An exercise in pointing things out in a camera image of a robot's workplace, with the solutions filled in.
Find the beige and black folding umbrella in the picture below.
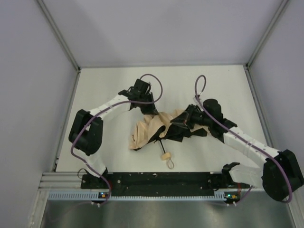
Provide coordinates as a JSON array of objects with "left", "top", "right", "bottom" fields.
[{"left": 129, "top": 109, "right": 207, "bottom": 170}]

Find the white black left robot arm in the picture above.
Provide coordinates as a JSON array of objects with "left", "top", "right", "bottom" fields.
[{"left": 68, "top": 78, "right": 157, "bottom": 178}]

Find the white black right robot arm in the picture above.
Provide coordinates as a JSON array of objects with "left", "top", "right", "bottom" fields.
[{"left": 171, "top": 99, "right": 304, "bottom": 202}]

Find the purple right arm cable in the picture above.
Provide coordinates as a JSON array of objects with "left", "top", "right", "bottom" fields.
[{"left": 194, "top": 75, "right": 293, "bottom": 206}]

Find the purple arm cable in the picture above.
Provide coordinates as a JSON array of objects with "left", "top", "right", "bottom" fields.
[
  {"left": 71, "top": 74, "right": 164, "bottom": 205},
  {"left": 194, "top": 75, "right": 293, "bottom": 206}
]

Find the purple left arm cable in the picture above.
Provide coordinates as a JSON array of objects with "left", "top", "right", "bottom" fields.
[{"left": 71, "top": 74, "right": 164, "bottom": 205}]

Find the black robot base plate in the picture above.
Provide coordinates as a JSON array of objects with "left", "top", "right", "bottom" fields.
[{"left": 80, "top": 172, "right": 250, "bottom": 197}]

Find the aluminium frame rail front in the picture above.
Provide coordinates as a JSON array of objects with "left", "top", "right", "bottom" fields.
[{"left": 38, "top": 171, "right": 250, "bottom": 203}]

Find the aluminium frame post left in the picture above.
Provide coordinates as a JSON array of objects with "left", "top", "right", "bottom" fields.
[{"left": 35, "top": 0, "right": 81, "bottom": 72}]

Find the aluminium frame post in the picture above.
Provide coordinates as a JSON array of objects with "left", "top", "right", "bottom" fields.
[
  {"left": 35, "top": 0, "right": 81, "bottom": 72},
  {"left": 245, "top": 0, "right": 291, "bottom": 70}
]

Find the aluminium frame post right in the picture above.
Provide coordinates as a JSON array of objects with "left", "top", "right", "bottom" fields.
[{"left": 245, "top": 0, "right": 291, "bottom": 70}]

